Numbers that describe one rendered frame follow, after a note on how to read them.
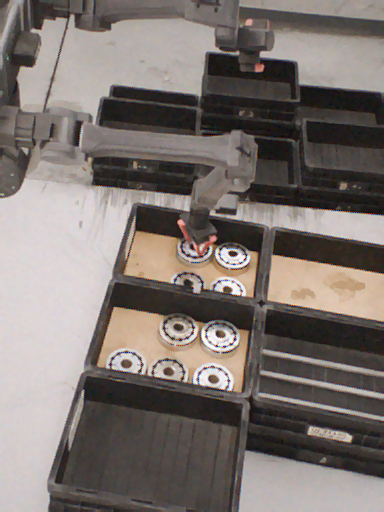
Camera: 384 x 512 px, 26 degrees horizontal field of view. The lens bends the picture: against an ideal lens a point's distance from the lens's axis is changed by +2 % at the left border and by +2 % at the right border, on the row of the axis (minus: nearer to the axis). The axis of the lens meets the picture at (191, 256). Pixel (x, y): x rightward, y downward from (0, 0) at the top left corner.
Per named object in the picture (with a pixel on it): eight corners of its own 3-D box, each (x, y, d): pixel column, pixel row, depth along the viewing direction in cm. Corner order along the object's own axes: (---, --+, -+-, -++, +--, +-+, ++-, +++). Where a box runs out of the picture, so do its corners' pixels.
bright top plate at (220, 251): (212, 264, 228) (212, 263, 228) (218, 240, 235) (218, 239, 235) (247, 272, 227) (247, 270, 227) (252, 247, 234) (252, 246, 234)
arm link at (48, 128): (27, 110, 165) (24, 136, 164) (79, 117, 165) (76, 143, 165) (34, 124, 174) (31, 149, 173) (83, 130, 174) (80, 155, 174)
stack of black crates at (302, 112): (280, 186, 364) (295, 125, 340) (278, 145, 385) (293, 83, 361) (369, 195, 366) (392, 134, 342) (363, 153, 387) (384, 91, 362)
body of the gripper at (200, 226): (198, 212, 229) (201, 193, 224) (216, 236, 224) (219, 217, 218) (178, 219, 227) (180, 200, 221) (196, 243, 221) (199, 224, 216)
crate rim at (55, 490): (44, 494, 171) (44, 488, 170) (81, 374, 192) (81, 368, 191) (235, 530, 170) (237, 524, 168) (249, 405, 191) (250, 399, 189)
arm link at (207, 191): (234, 133, 172) (229, 182, 170) (260, 137, 173) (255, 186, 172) (192, 177, 214) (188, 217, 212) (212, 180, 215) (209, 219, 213)
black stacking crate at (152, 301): (82, 397, 199) (82, 369, 191) (109, 306, 220) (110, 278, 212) (242, 427, 198) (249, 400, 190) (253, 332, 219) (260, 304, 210)
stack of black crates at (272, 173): (187, 239, 335) (195, 177, 311) (190, 191, 356) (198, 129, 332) (282, 249, 337) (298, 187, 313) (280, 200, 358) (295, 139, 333)
